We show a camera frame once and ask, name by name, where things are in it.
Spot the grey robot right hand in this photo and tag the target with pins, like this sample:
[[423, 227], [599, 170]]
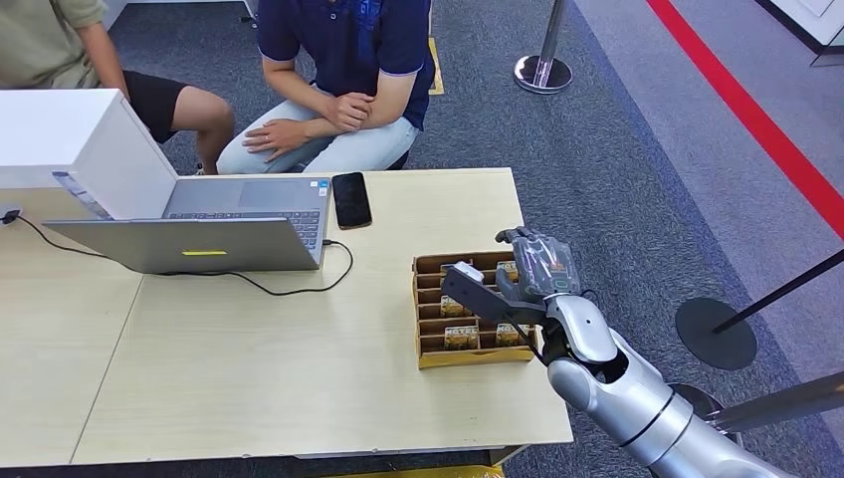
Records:
[[544, 267]]

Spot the person's hand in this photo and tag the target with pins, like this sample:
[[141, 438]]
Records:
[[274, 140], [349, 110]]

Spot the pale wrist camera, black bracket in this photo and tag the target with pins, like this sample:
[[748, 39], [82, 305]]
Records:
[[468, 272]]

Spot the person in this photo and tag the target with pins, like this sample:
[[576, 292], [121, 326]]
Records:
[[349, 39], [33, 46]]

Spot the black smartphone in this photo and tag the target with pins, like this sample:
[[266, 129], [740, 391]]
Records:
[[351, 201]]

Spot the person's right forearm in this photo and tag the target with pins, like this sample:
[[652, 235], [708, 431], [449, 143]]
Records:
[[293, 86]]

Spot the person's left hand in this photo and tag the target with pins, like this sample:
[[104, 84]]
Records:
[[274, 140]]

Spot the person's right hand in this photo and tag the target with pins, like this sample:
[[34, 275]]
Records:
[[349, 110]]

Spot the grey laptop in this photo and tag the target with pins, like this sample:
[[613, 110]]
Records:
[[231, 244]]

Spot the white box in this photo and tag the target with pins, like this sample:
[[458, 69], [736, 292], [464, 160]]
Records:
[[53, 132]]

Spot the black power plug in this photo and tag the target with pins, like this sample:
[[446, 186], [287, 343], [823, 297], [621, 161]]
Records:
[[9, 217]]

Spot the yellow laptop sticker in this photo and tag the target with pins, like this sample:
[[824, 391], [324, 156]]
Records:
[[204, 253]]

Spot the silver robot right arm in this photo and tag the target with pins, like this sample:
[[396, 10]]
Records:
[[633, 402]]

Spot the chrome stanchion post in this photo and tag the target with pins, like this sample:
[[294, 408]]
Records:
[[542, 72], [791, 399]]

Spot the black stanchion post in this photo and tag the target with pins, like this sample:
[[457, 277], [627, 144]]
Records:
[[715, 336]]

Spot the person's left forearm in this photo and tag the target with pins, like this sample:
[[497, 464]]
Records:
[[382, 105], [105, 63]]

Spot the hotel key card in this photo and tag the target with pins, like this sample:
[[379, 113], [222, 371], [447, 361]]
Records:
[[506, 270], [460, 338], [455, 309], [509, 336]]

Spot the brown cardboard card holder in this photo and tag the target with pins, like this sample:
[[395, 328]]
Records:
[[476, 356]]

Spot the white furniture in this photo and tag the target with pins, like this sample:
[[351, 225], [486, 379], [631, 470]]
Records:
[[811, 20]]

